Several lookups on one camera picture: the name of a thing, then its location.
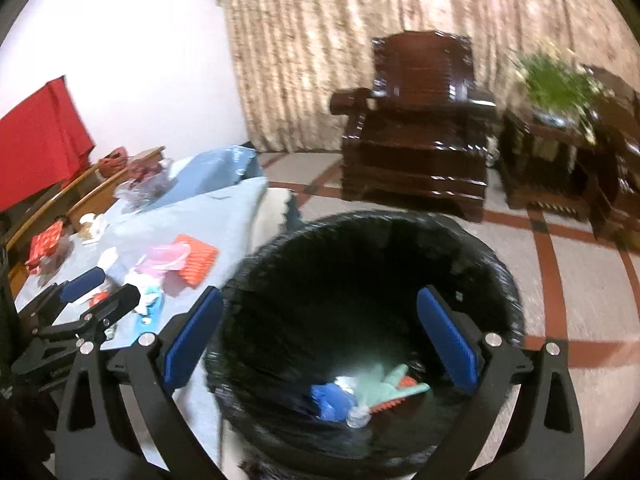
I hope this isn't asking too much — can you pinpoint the blue plastic wrapper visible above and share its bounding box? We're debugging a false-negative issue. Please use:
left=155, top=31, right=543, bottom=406
left=309, top=382, right=355, bottom=422

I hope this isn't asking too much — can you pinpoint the dark wooden side table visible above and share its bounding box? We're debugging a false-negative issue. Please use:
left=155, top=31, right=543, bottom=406
left=500, top=105, right=603, bottom=223

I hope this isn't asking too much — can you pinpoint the light wooden cabinet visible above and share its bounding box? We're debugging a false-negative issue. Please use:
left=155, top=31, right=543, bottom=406
left=0, top=146, right=167, bottom=301

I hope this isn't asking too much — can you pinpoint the dark wooden armchair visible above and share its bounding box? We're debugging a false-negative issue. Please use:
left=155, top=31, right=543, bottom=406
left=580, top=64, right=640, bottom=256
left=329, top=30, right=498, bottom=223

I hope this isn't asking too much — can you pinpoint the light blue blanket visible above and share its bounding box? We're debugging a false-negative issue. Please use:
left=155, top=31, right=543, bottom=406
left=14, top=177, right=273, bottom=461

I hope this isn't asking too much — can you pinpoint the red patterned box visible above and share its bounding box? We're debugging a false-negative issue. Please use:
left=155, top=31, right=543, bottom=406
left=24, top=222, right=67, bottom=275

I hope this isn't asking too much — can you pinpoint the red woven basket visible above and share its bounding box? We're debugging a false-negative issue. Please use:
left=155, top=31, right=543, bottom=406
left=97, top=146, right=130, bottom=179

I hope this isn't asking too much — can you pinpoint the clear bag of red items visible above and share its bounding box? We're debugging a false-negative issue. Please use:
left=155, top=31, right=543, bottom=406
left=114, top=156, right=174, bottom=212

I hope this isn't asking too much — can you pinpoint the mint green glove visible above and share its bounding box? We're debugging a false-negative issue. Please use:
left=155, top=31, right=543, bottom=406
left=356, top=362, right=432, bottom=407

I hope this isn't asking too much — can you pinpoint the light blue packet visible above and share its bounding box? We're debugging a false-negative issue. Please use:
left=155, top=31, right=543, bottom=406
left=132, top=285, right=167, bottom=337

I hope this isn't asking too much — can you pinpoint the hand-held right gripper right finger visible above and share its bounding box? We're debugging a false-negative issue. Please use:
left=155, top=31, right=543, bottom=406
left=415, top=285, right=588, bottom=480

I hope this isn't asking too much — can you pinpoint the black trash bin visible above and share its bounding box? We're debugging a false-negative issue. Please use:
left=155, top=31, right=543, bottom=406
left=205, top=210, right=526, bottom=480

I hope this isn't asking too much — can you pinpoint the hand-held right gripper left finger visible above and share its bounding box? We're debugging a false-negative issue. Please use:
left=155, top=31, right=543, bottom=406
left=55, top=285, right=226, bottom=480

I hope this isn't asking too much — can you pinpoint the red cloth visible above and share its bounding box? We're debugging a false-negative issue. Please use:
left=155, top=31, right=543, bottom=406
left=0, top=76, right=96, bottom=213

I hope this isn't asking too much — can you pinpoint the blue plastic bag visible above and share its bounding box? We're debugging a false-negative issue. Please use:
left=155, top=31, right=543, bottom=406
left=165, top=144, right=267, bottom=207

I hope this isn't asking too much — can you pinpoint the beige patterned curtain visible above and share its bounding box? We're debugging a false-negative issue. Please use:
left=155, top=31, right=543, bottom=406
left=210, top=0, right=640, bottom=157

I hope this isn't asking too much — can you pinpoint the orange foam net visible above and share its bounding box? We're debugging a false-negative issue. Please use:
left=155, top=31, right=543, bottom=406
left=167, top=234, right=221, bottom=288
left=370, top=375, right=420, bottom=413

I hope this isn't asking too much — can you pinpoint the potted green plant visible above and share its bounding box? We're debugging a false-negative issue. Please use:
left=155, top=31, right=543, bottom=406
left=514, top=49, right=610, bottom=130

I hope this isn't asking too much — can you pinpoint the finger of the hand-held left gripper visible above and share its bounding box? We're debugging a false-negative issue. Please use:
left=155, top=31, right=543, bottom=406
left=35, top=283, right=142, bottom=348
left=17, top=266, right=107, bottom=323

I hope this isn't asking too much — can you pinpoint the small white container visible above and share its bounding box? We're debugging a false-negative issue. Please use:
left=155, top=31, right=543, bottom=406
left=79, top=211, right=110, bottom=247

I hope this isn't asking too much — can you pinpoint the pink plastic bag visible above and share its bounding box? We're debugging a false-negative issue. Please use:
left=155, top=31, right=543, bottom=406
left=139, top=243, right=192, bottom=282

